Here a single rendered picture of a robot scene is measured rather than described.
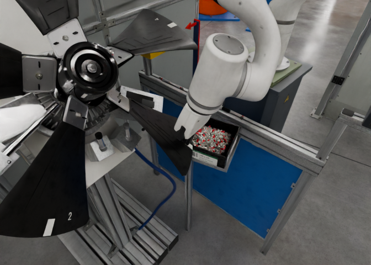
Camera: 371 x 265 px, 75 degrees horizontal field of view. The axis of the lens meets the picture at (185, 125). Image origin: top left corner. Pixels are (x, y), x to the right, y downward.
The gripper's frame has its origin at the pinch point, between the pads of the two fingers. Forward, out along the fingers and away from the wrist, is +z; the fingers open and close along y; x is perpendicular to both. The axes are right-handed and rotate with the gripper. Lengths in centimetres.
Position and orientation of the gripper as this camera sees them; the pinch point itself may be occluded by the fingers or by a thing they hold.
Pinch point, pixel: (186, 137)
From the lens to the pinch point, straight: 68.8
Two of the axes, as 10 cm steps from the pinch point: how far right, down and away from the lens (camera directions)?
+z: -2.4, 5.8, 7.8
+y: -6.3, 5.2, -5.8
